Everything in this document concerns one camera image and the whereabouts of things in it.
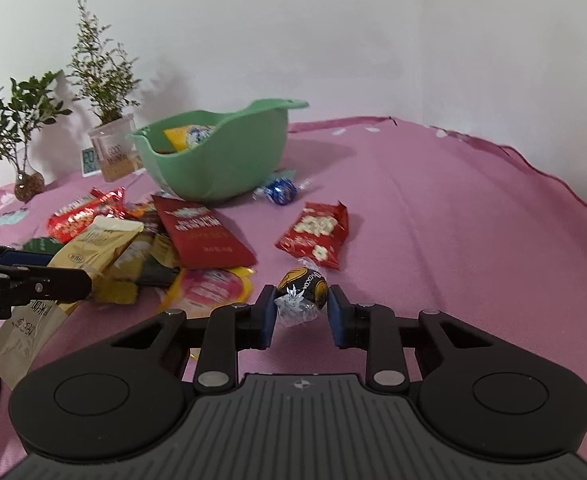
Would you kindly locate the dark red packet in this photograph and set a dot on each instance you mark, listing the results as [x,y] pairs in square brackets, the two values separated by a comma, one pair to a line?
[203,237]

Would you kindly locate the blue foil candy ball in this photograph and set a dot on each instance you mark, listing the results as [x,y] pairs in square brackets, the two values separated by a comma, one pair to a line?
[279,191]

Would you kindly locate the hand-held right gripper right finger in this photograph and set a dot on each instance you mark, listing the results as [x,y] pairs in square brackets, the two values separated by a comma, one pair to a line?
[337,317]

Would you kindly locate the pink printed tablecloth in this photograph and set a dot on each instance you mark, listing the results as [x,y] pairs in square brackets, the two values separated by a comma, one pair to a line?
[448,240]

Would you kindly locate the olive gold packet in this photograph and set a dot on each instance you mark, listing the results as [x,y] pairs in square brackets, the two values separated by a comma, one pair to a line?
[141,255]

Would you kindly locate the yellow foil bag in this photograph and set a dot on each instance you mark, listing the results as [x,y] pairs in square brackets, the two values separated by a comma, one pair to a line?
[181,136]

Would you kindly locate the long shiny red packet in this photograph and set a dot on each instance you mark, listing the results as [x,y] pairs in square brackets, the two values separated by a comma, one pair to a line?
[86,212]

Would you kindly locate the white digital clock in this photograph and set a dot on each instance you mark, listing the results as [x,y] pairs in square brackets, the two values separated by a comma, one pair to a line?
[89,162]

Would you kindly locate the dark green packet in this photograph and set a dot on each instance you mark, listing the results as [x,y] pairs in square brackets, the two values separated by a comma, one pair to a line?
[156,275]

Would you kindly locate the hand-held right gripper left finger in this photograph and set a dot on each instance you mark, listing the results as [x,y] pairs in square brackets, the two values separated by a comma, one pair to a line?
[268,310]

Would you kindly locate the small yellow packet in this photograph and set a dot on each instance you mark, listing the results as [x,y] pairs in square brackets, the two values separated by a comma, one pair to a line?
[118,291]

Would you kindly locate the red packet with white flowers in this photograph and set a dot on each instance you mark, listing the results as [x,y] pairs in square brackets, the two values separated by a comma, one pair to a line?
[318,235]

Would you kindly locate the beige kraft packet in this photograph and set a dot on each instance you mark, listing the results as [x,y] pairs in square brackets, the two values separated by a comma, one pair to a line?
[21,345]

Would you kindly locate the green and clear cone packet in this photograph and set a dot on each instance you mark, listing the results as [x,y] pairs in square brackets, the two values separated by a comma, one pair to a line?
[38,245]

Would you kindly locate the round yellow pink packet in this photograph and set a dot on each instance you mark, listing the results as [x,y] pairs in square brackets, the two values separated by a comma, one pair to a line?
[208,287]

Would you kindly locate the cream gold packet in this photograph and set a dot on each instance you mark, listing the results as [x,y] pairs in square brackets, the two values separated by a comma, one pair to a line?
[93,247]

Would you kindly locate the black and gold chocolate ball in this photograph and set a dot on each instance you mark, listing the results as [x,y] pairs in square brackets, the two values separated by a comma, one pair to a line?
[301,287]

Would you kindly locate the broad-leaved plant in glass vase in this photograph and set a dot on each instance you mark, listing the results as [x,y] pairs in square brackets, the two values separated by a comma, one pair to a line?
[28,185]

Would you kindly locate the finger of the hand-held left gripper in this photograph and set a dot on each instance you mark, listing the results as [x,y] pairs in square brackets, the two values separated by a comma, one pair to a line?
[63,284]
[23,258]

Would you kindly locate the fine-leaved plant in clear cup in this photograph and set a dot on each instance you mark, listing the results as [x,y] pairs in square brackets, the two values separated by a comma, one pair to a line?
[111,155]

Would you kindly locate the green plastic bowl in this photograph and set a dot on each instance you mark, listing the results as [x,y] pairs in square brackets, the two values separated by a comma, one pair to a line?
[223,160]

